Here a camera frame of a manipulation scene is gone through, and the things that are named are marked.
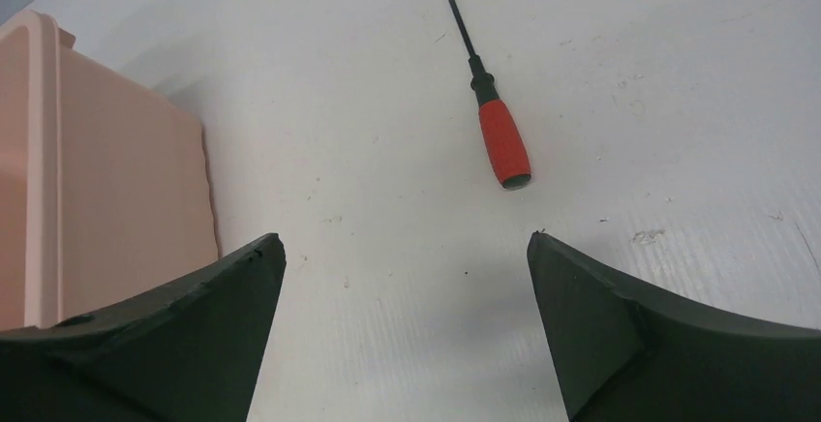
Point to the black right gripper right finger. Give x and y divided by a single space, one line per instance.
626 350

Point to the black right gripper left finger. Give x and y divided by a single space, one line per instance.
187 350

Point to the red handled screwdriver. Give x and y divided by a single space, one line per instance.
504 145

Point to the pink plastic bin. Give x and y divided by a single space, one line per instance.
104 186

